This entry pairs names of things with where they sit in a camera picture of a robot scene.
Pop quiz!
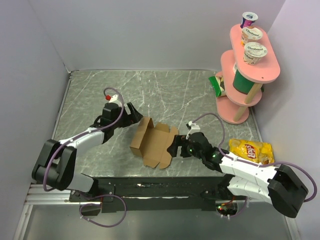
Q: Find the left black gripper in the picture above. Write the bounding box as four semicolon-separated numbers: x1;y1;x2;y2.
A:
112;102;143;129

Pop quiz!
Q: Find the brown cardboard box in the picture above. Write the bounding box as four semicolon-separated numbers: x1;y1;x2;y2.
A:
130;117;179;169

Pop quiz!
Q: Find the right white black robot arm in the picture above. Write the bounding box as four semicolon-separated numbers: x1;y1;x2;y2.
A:
167;132;309;218

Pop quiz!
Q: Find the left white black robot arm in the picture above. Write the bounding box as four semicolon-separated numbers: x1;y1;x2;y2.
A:
31;102;143;201

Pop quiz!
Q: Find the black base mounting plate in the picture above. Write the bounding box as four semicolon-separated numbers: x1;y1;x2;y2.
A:
69;175;246;213

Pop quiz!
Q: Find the pink three-tier shelf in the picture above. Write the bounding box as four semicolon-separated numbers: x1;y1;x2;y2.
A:
216;24;281;124

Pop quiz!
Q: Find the green snack bag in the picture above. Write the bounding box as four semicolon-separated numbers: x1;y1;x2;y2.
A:
208;76;226;98

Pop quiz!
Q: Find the yellow chip bag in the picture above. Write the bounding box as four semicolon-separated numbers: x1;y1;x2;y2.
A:
228;138;275;165

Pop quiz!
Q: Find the green cylindrical can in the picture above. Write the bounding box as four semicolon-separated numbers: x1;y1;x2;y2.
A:
233;63;255;95

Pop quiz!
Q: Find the front Chobani yogurt cup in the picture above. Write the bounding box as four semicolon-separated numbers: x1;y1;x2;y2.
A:
243;42;268;65

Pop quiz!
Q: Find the chobani yogurt cup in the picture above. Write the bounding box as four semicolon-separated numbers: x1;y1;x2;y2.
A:
243;42;268;65
241;26;263;47

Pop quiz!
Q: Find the middle Chobani yogurt cup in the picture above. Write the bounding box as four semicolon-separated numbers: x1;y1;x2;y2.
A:
241;26;263;47

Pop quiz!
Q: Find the purple lid yogurt cup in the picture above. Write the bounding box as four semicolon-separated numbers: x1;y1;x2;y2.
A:
240;11;259;29

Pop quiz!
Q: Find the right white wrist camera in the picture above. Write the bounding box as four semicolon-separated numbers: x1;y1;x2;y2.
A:
185;121;201;139

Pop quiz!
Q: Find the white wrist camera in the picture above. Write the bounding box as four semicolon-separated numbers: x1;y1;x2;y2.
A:
185;121;201;139
105;94;123;108

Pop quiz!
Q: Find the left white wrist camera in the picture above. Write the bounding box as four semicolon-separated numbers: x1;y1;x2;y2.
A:
105;94;123;108

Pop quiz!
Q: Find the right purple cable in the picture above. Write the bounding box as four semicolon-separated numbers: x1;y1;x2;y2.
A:
192;112;316;220

